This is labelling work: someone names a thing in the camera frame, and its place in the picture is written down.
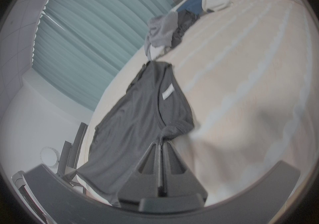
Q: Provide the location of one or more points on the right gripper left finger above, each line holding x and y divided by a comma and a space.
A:
149, 180

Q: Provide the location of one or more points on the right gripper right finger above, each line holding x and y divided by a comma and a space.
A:
179, 180

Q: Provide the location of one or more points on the black T-shirt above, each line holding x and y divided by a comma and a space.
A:
139, 123

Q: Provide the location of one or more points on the bed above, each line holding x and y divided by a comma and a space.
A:
244, 80

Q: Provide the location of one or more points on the pile of clothes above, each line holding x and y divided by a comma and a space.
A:
164, 28

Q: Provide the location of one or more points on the blue-green curtain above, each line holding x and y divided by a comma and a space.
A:
99, 31

